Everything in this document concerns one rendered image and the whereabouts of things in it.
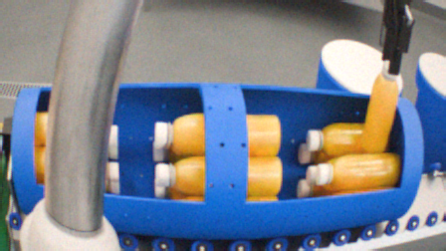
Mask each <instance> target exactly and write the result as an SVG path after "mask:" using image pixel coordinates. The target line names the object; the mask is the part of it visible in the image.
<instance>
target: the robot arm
mask: <svg viewBox="0 0 446 251"><path fill-rule="evenodd" d="M411 1H414V0H384V7H383V8H384V9H383V11H384V12H383V18H382V19H383V21H382V23H383V25H384V26H385V32H386V33H385V38H384V44H383V50H382V54H381V55H382V57H381V61H382V62H384V61H388V62H389V65H388V70H387V71H388V74H389V75H392V76H399V71H400V66H401V60H402V59H401V58H402V54H403V53H406V54H408V53H407V52H408V49H409V48H408V47H409V44H410V43H409V42H410V38H411V33H412V27H413V25H414V23H415V18H414V17H411V15H410V9H411V8H410V2H411ZM142 2H143V0H72V2H71V7H70V9H69V13H68V17H67V20H66V25H65V28H64V31H63V36H62V40H61V43H60V49H59V54H58V57H57V61H56V67H55V74H54V80H53V86H52V91H51V99H50V105H49V112H48V125H47V131H46V136H47V138H46V151H45V198H44V199H42V201H41V200H40V203H38V204H37V206H36V207H35V208H34V211H33V212H32V213H30V214H29V215H28V216H27V217H26V219H25V220H24V223H23V225H22V228H21V232H20V243H21V249H22V251H120V249H119V243H118V237H117V235H116V233H115V232H114V230H113V228H112V226H111V224H110V223H109V222H108V221H107V220H106V219H105V218H104V203H105V200H104V198H105V190H106V188H105V184H106V176H107V172H106V170H107V166H108V163H107V161H108V155H109V146H110V141H111V138H110V136H111V131H112V121H113V115H114V107H115V101H116V96H117V92H118V89H119V85H120V81H121V75H122V70H123V66H124V62H125V60H126V56H127V51H128V47H129V45H130V41H131V37H132V33H133V31H134V28H135V23H136V20H137V19H138V15H139V11H140V9H141V7H142ZM393 34H394V35H393Z"/></svg>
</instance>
